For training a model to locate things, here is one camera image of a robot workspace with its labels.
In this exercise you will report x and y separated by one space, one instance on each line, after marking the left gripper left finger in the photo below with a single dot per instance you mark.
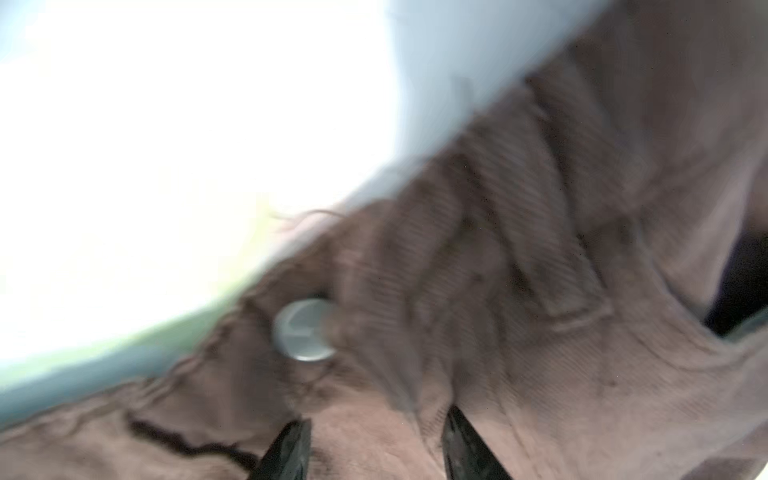
288 456

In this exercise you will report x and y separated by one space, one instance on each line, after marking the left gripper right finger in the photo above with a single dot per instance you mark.
466 455

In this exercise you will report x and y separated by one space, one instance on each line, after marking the brown trousers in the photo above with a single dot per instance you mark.
582 272

